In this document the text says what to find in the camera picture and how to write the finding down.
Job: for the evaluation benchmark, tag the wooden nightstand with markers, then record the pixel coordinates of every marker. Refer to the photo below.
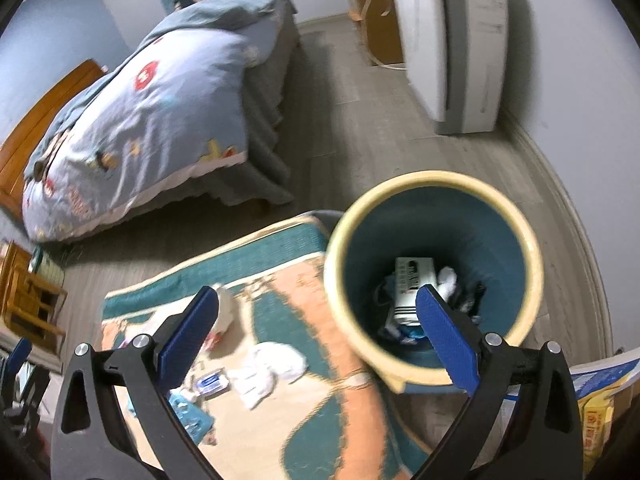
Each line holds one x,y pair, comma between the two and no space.
30,305

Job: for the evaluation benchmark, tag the wooden television cabinet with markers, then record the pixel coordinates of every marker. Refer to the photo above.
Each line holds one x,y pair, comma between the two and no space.
387,35

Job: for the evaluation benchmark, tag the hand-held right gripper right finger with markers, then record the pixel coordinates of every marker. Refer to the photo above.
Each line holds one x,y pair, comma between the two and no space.
445,340

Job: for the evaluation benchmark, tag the small blue white packet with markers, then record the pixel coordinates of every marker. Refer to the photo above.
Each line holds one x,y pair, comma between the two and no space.
212,384

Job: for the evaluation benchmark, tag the wooden bed frame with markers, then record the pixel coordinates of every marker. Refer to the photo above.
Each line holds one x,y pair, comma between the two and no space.
30,130

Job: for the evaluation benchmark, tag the grey bed skirt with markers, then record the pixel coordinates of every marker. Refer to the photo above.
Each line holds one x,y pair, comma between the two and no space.
265,125

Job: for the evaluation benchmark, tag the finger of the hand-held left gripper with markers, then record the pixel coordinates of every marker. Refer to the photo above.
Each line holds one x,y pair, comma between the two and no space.
34,392
20,357

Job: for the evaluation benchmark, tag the white red wrapper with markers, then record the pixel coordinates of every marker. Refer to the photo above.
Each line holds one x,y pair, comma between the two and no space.
223,310

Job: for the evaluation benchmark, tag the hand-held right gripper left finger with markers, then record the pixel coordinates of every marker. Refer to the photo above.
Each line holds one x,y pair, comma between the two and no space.
187,345

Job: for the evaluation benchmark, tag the bed with cartoon blue duvet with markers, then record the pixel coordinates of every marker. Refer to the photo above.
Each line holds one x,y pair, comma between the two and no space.
150,120

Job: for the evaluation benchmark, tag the yellow teal waste bin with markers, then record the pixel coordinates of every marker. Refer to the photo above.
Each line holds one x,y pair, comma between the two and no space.
380,240

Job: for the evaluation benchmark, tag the white medicine box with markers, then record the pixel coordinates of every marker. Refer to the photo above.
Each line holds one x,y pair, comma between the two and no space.
410,285

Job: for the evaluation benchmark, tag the white air purifier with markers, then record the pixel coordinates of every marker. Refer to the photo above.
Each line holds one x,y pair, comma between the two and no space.
425,50

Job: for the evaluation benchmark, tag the cardboard box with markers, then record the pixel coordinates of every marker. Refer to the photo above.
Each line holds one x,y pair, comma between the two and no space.
600,375

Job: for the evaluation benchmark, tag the yellow packet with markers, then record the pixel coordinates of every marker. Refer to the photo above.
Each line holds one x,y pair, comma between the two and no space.
595,425

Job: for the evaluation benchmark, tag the patterned quilted cushion mat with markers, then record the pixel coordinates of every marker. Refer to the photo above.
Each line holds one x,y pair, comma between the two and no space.
300,410

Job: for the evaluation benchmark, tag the small green white bin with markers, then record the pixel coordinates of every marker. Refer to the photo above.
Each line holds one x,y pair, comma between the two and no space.
50,270

